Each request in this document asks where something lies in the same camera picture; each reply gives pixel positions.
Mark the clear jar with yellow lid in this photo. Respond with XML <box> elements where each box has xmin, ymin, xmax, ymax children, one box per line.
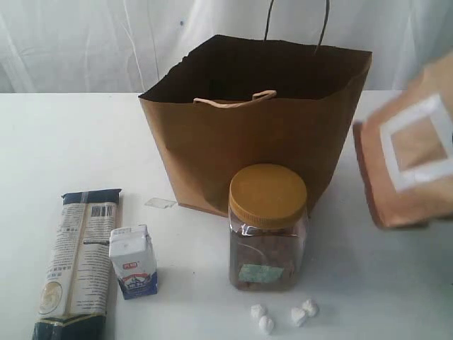
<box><xmin>229</xmin><ymin>164</ymin><xmax>308</xmax><ymax>291</ymax></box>

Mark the white wrapped candy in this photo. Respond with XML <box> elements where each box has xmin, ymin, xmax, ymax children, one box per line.
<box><xmin>291</xmin><ymin>307</ymin><xmax>308</xmax><ymax>327</ymax></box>
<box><xmin>251</xmin><ymin>304</ymin><xmax>268</xmax><ymax>320</ymax></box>
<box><xmin>302</xmin><ymin>299</ymin><xmax>319</xmax><ymax>317</ymax></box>
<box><xmin>258</xmin><ymin>315</ymin><xmax>275</xmax><ymax>335</ymax></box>

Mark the small white milk carton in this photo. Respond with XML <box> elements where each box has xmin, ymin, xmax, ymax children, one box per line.
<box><xmin>109</xmin><ymin>225</ymin><xmax>158</xmax><ymax>300</ymax></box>

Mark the long noodle package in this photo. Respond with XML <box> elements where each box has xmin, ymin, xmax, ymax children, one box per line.
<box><xmin>32</xmin><ymin>188</ymin><xmax>121</xmax><ymax>339</ymax></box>

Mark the brown orange standup pouch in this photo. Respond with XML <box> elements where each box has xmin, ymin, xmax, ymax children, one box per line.
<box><xmin>352</xmin><ymin>53</ymin><xmax>452</xmax><ymax>229</ymax></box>

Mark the clear tape piece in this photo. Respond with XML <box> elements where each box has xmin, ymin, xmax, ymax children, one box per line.
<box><xmin>145</xmin><ymin>198</ymin><xmax>176</xmax><ymax>209</ymax></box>

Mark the brown paper bag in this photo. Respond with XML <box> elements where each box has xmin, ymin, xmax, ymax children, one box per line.
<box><xmin>139</xmin><ymin>35</ymin><xmax>372</xmax><ymax>215</ymax></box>

